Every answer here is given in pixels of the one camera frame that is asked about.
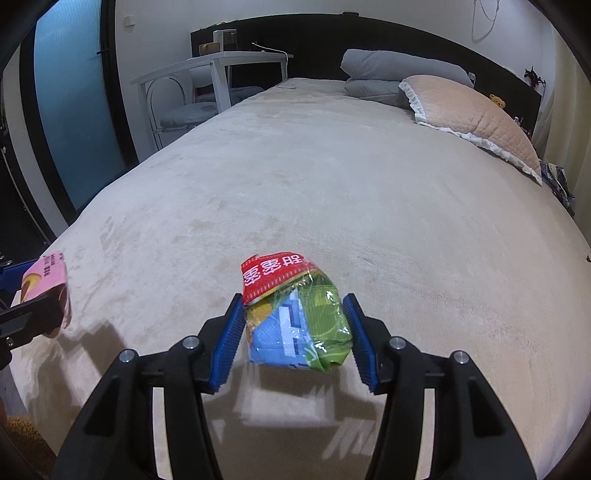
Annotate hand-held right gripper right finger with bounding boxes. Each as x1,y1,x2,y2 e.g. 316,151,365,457
342,293,539,480

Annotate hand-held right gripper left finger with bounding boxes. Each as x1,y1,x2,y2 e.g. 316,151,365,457
51,292,247,480

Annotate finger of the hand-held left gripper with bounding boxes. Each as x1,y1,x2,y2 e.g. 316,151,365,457
0,292,66,368
0,265,25,308

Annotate pink cookie print wrapper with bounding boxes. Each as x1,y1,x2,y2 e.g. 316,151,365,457
21,250,74,330

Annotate green blue snack packet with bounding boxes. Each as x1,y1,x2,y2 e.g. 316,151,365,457
247,272,354,374

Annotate clear plastic bag red label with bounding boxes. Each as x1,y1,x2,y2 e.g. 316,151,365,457
240,251,354,374

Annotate brown fuzzy rug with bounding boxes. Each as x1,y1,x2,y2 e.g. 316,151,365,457
0,413,57,480

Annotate bed with beige blanket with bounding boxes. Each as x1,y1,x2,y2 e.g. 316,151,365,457
9,78,591,480

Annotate blue glass door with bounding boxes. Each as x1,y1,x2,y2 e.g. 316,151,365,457
32,0,139,227

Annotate clear chair with grey cushion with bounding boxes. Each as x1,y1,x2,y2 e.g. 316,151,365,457
148,74,265,149

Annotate patterned clothes pile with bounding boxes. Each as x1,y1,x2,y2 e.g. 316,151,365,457
540,161,578,218

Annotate small grey pillow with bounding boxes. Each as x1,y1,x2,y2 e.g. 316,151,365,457
344,78,414,110

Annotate pink quilted pillow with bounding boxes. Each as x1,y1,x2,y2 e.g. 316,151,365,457
398,75,544,186

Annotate white side table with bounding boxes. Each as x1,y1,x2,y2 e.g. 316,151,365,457
130,51,288,160

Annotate large grey pillow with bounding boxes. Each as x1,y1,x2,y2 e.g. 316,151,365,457
341,48,476,89

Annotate white container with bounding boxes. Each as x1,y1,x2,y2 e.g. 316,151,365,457
213,29,239,52

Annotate black headboard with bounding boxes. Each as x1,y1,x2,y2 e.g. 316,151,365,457
191,14,544,136

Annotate cream curtain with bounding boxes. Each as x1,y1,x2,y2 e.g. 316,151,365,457
531,46,591,195

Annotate white cable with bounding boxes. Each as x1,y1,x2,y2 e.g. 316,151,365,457
252,42,294,59

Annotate wall cable loop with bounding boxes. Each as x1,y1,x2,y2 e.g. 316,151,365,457
471,0,502,42

